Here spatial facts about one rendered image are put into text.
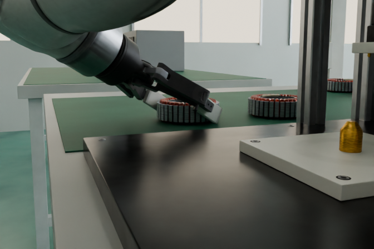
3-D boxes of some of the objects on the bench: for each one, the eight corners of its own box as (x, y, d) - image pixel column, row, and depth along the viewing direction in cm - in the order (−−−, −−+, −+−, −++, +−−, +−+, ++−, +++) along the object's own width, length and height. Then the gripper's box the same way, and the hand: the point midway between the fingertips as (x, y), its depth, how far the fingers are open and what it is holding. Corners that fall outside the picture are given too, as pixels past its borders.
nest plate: (340, 202, 27) (341, 184, 27) (239, 151, 41) (239, 139, 41) (490, 178, 32) (492, 163, 32) (354, 140, 46) (355, 129, 46)
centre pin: (349, 153, 35) (350, 123, 35) (334, 148, 37) (335, 120, 37) (366, 152, 36) (368, 122, 36) (350, 147, 38) (352, 119, 37)
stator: (319, 118, 74) (319, 98, 73) (264, 121, 71) (265, 100, 70) (286, 109, 84) (287, 92, 84) (238, 112, 81) (239, 94, 81)
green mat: (65, 153, 49) (64, 151, 49) (52, 99, 106) (52, 98, 106) (546, 113, 81) (546, 112, 81) (338, 88, 138) (338, 87, 138)
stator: (190, 128, 64) (190, 105, 64) (143, 120, 72) (143, 99, 71) (231, 119, 72) (231, 99, 72) (186, 113, 80) (186, 94, 79)
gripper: (170, 25, 50) (253, 99, 66) (70, 31, 66) (156, 90, 82) (148, 78, 49) (239, 141, 64) (51, 71, 64) (143, 124, 80)
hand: (187, 109), depth 72 cm, fingers closed on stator, 11 cm apart
